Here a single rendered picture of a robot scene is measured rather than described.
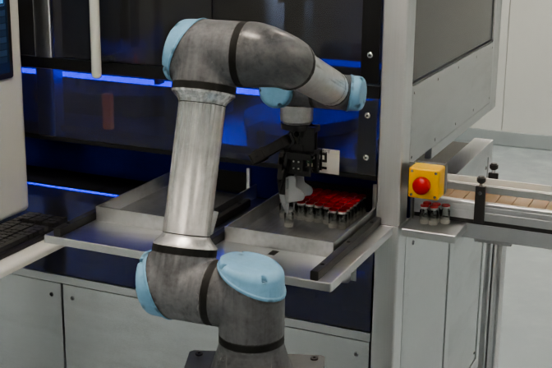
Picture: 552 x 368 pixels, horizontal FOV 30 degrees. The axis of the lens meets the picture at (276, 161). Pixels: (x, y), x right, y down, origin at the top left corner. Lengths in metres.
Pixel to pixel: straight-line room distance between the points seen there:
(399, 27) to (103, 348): 1.24
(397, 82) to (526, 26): 4.65
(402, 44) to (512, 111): 4.76
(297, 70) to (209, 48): 0.16
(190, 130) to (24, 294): 1.33
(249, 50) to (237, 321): 0.46
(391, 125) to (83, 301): 1.05
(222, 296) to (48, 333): 1.32
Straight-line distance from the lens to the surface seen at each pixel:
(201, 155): 1.81
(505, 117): 7.09
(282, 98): 2.17
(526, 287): 4.61
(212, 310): 1.78
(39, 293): 3.00
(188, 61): 1.82
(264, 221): 2.44
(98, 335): 2.93
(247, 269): 1.76
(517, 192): 2.48
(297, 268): 2.16
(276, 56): 1.79
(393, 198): 2.42
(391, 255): 2.46
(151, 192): 2.68
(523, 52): 7.00
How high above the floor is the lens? 1.64
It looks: 15 degrees down
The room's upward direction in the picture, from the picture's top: 1 degrees clockwise
